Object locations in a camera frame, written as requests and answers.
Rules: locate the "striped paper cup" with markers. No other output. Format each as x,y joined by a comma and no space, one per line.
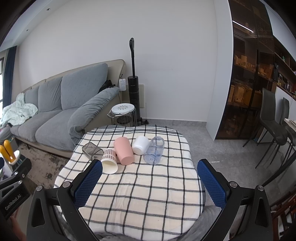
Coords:
109,161

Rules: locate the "dark transparent square container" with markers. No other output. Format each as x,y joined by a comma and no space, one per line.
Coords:
92,152

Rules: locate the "white plastic cup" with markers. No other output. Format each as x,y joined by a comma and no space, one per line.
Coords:
140,145

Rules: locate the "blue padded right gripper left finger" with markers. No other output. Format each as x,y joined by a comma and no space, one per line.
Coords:
74,195

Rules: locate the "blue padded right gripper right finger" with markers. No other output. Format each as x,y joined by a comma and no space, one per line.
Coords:
225,195

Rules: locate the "blue window curtain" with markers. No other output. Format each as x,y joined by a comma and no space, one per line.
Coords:
8,76

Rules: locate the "black bag on sofa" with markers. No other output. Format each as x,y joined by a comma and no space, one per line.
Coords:
107,84

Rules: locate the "white round side table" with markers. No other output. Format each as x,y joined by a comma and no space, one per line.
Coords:
123,114

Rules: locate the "clear blue plastic cup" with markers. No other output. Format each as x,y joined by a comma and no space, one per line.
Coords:
155,150

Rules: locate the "grey fabric sofa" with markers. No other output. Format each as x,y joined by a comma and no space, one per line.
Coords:
70,105

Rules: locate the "white hanging tag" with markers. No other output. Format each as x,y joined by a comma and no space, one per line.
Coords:
122,84

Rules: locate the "pink plastic cup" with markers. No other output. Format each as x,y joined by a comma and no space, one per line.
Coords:
124,151

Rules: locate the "pale green blanket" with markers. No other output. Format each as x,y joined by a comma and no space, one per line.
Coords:
18,112

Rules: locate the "black upright vacuum cleaner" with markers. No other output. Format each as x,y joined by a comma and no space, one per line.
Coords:
133,88

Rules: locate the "dark grey dining chair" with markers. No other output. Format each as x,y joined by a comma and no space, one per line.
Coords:
267,120

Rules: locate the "brown wooden chair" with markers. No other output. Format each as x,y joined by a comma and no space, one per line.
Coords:
283,217

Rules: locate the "dark glass display cabinet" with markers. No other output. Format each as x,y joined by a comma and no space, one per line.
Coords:
253,68

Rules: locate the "yellow rabbit ear toy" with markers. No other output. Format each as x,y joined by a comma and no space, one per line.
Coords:
9,154

